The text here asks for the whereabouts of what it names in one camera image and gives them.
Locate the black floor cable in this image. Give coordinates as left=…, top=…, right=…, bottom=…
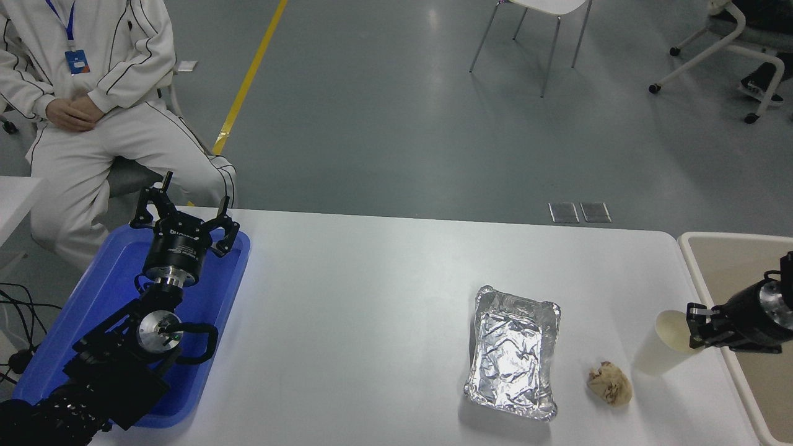
left=0, top=283, right=63, bottom=355

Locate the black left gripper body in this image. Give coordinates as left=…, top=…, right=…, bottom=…
left=143, top=218, right=212, bottom=274

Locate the white rolling chair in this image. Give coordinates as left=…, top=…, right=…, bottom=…
left=649, top=0, right=786, bottom=124

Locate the person's left hand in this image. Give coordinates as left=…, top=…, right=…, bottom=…
left=59, top=97, right=103, bottom=125

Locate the crumpled tan paper ball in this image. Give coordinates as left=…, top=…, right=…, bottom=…
left=587, top=361, right=634, bottom=408

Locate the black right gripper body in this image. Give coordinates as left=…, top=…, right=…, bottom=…
left=712, top=280, right=793, bottom=348

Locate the black cable plug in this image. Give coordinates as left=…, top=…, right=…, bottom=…
left=7, top=348, right=35, bottom=375

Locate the person's right hand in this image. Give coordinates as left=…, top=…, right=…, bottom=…
left=46, top=102, right=94, bottom=132

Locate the white chair with metal legs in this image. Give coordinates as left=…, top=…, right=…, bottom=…
left=469, top=0, right=592, bottom=98

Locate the small white table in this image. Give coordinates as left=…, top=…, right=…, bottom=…
left=0, top=177, right=44, bottom=246

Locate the person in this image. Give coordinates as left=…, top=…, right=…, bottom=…
left=0, top=0, right=239, bottom=273
left=737, top=0, right=793, bottom=107

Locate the silver foil tray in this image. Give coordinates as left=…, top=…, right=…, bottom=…
left=463, top=285, right=562, bottom=423

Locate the large pale bin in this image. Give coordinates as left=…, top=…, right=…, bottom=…
left=678, top=232, right=793, bottom=446

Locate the blue plastic tray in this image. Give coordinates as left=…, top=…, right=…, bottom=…
left=12, top=224, right=252, bottom=429

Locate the white paper cup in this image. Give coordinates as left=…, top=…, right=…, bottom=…
left=633, top=310, right=701, bottom=377

